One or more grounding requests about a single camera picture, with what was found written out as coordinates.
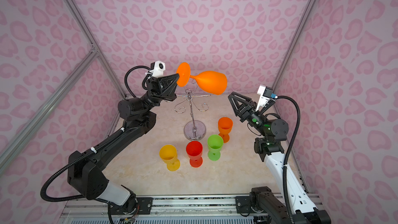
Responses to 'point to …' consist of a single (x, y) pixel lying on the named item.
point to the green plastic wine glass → (215, 142)
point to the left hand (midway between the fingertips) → (175, 80)
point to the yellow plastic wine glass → (168, 153)
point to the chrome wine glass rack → (194, 129)
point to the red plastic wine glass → (194, 149)
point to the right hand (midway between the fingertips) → (230, 98)
